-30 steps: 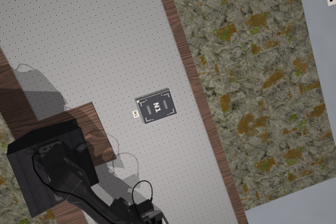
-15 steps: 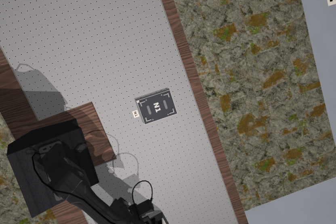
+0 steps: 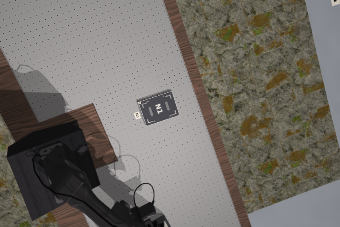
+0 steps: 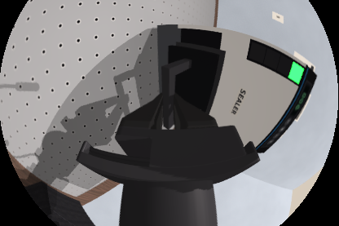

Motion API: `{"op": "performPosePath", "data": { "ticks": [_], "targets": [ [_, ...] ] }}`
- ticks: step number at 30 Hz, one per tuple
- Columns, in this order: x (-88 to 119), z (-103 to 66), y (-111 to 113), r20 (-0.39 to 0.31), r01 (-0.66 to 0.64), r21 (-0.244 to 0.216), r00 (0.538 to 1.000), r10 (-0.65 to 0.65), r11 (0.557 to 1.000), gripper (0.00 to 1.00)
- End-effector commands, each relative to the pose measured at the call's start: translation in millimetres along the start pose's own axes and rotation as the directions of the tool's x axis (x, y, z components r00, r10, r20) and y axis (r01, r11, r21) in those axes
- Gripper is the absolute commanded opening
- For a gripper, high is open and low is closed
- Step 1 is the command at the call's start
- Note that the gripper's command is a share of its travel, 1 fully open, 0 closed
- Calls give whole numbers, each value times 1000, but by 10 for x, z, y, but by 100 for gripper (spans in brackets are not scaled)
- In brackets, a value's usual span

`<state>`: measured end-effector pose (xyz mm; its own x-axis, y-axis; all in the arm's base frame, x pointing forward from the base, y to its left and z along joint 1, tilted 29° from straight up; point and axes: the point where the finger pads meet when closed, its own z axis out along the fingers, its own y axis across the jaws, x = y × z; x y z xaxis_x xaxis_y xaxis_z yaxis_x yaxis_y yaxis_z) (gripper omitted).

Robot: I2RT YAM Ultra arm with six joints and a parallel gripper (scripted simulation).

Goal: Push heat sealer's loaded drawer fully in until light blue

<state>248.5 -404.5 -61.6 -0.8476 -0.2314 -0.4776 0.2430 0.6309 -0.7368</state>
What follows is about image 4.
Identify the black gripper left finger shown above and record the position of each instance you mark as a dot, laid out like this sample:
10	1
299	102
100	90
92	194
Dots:
150	115

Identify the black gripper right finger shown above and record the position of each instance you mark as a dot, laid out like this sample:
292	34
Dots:
190	116

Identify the grey heat sealer housing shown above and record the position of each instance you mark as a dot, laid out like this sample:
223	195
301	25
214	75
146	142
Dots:
238	79

